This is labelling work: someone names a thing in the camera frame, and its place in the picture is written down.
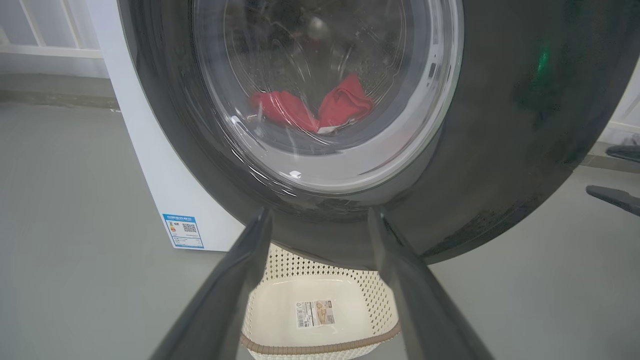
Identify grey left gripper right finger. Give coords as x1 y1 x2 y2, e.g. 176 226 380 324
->
366 206 496 360

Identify white front-load washing machine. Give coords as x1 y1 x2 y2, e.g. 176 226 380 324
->
85 0 246 252

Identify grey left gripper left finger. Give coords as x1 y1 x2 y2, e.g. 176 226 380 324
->
150 206 274 360

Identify dark round washing machine door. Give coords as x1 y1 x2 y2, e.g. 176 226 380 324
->
117 0 640 271

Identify cream perforated laundry basket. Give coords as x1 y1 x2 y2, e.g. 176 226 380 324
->
240 243 402 360

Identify white window railing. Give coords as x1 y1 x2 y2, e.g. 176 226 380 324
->
0 0 103 60

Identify paper product label sticker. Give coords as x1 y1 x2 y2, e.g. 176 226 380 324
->
295 299 336 329

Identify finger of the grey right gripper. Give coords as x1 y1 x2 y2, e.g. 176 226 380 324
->
586 185 640 217
606 144 640 164

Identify blue energy label sticker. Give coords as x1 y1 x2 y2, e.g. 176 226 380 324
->
162 214 205 249

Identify steel perforated washer drum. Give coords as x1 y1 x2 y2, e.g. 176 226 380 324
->
225 0 416 151

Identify red white sports shirt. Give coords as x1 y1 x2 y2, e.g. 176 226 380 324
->
317 74 376 135

